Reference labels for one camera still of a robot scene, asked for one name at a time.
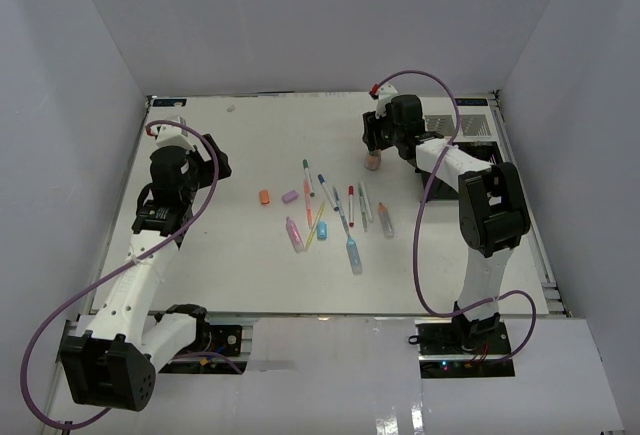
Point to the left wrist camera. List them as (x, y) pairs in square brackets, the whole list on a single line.
[(169, 135)]

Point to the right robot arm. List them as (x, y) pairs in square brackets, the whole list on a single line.
[(492, 211)]

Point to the pink stubby highlighter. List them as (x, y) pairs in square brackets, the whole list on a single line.
[(294, 235)]

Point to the red capped marker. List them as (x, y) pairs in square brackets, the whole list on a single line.
[(351, 220)]

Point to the blue stubby highlighter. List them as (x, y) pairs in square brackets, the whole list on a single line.
[(353, 255)]

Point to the black mesh organizer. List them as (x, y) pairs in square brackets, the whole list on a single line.
[(446, 162)]

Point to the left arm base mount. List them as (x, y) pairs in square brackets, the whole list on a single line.
[(228, 350)]

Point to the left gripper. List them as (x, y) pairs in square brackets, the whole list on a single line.
[(206, 166)]

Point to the orange highlighter cap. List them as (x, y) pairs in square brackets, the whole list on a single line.
[(264, 197)]

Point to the blue table label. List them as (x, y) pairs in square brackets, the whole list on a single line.
[(169, 102), (471, 102)]

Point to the left blue table label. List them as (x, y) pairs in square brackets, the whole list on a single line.
[(169, 102)]

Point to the blue capped marker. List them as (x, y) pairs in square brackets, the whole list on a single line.
[(328, 193)]

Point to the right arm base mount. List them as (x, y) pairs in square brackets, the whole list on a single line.
[(441, 357)]

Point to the white mesh organizer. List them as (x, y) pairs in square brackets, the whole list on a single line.
[(473, 126)]

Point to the right blue table label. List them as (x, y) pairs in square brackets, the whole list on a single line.
[(471, 102)]

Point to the blue highlighter cap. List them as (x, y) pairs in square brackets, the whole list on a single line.
[(322, 230)]

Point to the purple highlighter cap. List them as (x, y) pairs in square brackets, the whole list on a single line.
[(290, 196)]

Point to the orange stubby highlighter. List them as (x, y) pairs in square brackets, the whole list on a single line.
[(385, 220)]

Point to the yellow slim highlighter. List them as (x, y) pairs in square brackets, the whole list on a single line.
[(315, 223)]

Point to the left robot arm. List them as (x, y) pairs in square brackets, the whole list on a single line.
[(114, 362)]

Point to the green capped marker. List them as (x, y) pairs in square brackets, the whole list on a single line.
[(308, 178)]

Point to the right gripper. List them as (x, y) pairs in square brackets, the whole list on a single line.
[(371, 127)]

